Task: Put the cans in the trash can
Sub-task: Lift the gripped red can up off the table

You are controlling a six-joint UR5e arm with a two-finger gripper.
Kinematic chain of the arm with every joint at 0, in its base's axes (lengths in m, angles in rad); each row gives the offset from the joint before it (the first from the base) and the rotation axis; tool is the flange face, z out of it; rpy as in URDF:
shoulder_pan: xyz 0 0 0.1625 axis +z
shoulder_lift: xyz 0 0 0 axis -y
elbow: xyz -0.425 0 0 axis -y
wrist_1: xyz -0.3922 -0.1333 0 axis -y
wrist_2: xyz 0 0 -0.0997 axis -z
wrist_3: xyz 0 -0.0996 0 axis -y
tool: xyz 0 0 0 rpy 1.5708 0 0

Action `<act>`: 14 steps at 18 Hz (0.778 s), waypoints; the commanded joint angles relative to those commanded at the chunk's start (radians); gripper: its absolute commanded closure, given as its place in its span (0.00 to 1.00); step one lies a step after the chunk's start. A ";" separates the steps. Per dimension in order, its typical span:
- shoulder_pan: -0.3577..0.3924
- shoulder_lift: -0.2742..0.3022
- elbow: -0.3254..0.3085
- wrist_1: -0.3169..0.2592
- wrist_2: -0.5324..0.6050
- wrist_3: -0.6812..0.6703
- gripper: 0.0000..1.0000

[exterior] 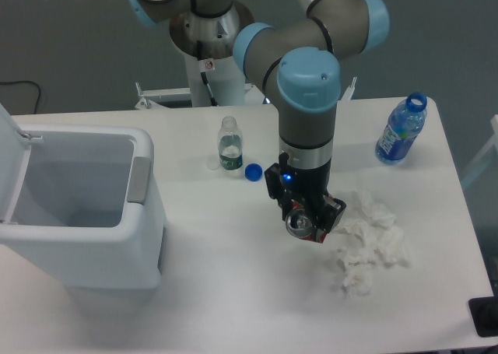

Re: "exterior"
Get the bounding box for crumpled white tissue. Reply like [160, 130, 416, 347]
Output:
[342, 264, 374, 298]
[352, 191, 396, 229]
[377, 226, 409, 266]
[338, 219, 378, 270]

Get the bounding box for white trash can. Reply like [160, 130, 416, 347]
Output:
[1, 124, 166, 289]

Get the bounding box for black device at edge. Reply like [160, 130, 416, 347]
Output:
[468, 296, 497, 338]

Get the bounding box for blue bottle cap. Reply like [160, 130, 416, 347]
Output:
[244, 163, 263, 182]

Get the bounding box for clear plastic bottle green label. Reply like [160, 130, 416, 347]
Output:
[217, 116, 243, 171]

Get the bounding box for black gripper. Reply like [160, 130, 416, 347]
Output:
[265, 152, 346, 244]

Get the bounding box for red soda can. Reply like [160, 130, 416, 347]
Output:
[284, 201, 327, 244]

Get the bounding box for black cable on floor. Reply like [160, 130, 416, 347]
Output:
[0, 80, 42, 112]

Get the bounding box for black cable on pedestal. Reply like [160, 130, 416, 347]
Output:
[197, 42, 218, 107]

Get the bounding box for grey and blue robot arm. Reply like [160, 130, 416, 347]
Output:
[129, 0, 390, 243]

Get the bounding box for white bottle cap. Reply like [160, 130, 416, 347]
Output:
[206, 159, 219, 170]

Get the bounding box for blue plastic bottle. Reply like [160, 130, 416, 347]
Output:
[375, 92, 427, 165]

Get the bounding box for white trash can lid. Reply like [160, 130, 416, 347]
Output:
[1, 106, 43, 223]

